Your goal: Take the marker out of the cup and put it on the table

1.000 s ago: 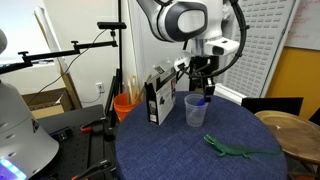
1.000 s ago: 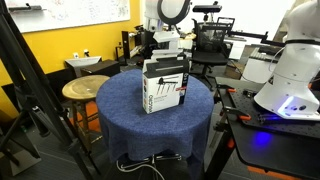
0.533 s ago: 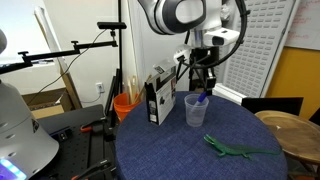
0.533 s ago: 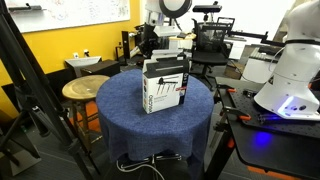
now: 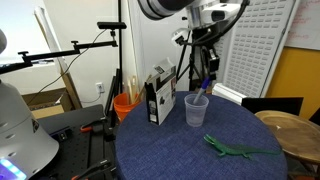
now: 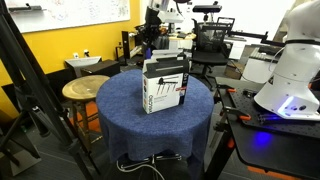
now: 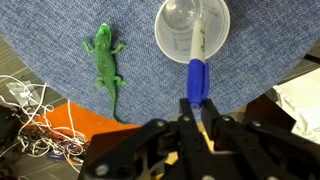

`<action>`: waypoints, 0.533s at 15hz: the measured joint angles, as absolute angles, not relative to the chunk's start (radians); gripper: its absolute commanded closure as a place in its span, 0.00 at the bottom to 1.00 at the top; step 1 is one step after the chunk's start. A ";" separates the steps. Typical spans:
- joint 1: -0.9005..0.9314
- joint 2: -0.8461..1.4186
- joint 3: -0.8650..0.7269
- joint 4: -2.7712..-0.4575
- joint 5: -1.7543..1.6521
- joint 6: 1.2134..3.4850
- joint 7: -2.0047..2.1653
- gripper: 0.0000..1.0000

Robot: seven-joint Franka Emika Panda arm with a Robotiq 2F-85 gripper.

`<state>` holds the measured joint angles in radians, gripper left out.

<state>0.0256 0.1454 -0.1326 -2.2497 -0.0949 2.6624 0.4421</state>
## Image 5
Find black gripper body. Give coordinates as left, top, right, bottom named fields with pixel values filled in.
left=191, top=25, right=220, bottom=56

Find blue marker pen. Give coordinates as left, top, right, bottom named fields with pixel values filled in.
left=193, top=77, right=211, bottom=105

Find clear plastic cup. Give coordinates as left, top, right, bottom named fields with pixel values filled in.
left=183, top=93, right=210, bottom=128

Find black tripod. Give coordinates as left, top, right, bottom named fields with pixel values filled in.
left=175, top=28, right=202, bottom=92

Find white flat box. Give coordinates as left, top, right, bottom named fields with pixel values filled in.
left=211, top=82, right=248, bottom=106

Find white louvred panel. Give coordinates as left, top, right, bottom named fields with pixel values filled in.
left=222, top=0, right=298, bottom=99

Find white and black Velcro box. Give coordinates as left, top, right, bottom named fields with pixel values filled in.
left=144, top=57, right=178, bottom=126

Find black flat monitor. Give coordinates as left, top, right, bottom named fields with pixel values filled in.
left=241, top=96, right=305, bottom=116

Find wooden sticks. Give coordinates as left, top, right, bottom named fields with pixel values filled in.
left=127, top=75, right=140, bottom=103

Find black vertical pole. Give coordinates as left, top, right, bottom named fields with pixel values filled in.
left=117, top=0, right=123, bottom=95

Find green toy lizard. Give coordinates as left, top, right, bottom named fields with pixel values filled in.
left=203, top=133, right=283, bottom=160

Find orange bucket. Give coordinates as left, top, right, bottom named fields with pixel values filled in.
left=113, top=92, right=143, bottom=123

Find round blue-covered table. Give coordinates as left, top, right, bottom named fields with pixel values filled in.
left=114, top=90, right=289, bottom=180

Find whiteboard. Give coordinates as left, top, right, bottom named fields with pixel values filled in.
left=284, top=0, right=320, bottom=51

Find round wooden stool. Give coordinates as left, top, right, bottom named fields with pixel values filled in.
left=254, top=110, right=320, bottom=180

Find orange and black clamp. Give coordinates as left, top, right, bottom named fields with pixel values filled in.
left=79, top=120, right=108, bottom=135
left=70, top=158, right=113, bottom=180

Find black breadboard robot table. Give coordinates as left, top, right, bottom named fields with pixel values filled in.
left=34, top=104, right=118, bottom=180

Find white leaning board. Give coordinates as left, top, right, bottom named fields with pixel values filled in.
left=33, top=5, right=83, bottom=110

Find small black control device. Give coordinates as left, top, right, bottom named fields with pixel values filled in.
left=49, top=127, right=73, bottom=143

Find brown cardboard box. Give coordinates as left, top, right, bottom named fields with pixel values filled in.
left=21, top=87, right=76, bottom=120

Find black stereo camera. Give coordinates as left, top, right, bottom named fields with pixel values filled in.
left=96, top=21, right=128, bottom=31

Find white wall outlet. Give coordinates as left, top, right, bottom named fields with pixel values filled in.
left=95, top=82, right=106, bottom=94

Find thin black camera cable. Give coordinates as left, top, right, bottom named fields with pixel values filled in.
left=25, top=29, right=108, bottom=106

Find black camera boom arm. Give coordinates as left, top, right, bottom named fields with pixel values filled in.
left=0, top=30, right=120, bottom=76

